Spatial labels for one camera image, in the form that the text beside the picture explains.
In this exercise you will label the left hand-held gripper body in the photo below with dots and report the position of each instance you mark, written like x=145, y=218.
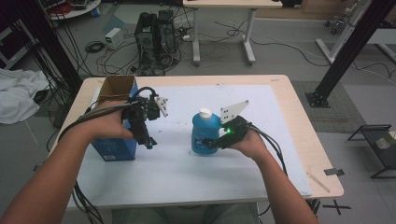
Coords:
x=141, y=113

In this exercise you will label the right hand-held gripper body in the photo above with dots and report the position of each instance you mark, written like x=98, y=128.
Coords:
x=235, y=130

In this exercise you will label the blue bottle with white cap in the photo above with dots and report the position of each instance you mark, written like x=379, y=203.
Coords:
x=202, y=130

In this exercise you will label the blue cardboard box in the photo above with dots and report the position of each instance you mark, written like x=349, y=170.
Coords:
x=115, y=151

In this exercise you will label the person's right hand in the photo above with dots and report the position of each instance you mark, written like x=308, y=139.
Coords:
x=253, y=144

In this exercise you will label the person's left hand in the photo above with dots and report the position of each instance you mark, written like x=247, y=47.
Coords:
x=109, y=124

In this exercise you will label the white paper sheet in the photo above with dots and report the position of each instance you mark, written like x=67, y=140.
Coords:
x=186, y=177

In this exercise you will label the light wooden table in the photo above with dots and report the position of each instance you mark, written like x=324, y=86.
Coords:
x=299, y=102

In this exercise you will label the black computer tower green sticker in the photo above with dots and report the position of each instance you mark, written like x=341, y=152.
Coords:
x=144, y=34

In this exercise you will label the small white device box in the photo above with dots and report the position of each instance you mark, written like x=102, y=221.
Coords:
x=113, y=38

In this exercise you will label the thin wooden stick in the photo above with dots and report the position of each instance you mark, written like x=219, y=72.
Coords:
x=318, y=182

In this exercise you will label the grey tape piece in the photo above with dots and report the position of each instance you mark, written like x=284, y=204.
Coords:
x=334, y=172

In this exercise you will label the black power adapter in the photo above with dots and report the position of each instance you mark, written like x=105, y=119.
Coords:
x=313, y=206

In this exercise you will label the grey floor mat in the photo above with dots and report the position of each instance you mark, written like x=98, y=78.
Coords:
x=342, y=109

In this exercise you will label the black metal column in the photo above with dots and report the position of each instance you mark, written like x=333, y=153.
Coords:
x=53, y=46
x=351, y=46

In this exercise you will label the round white table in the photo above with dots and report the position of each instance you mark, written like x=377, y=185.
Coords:
x=74, y=12

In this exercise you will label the white cloth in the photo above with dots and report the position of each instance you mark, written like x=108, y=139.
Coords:
x=18, y=93

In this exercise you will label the white-legged wooden desk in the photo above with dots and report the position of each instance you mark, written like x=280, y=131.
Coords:
x=230, y=3

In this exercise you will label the white metal stand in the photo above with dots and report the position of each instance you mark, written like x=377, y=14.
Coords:
x=341, y=34

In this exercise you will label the black metal rack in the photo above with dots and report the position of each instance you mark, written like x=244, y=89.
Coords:
x=384, y=149

